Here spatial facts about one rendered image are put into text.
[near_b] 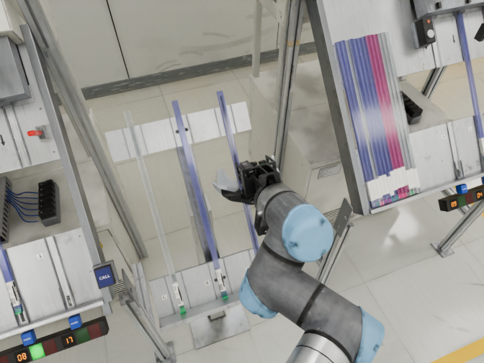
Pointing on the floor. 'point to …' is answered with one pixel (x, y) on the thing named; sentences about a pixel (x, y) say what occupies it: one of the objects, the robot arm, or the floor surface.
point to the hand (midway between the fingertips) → (243, 176)
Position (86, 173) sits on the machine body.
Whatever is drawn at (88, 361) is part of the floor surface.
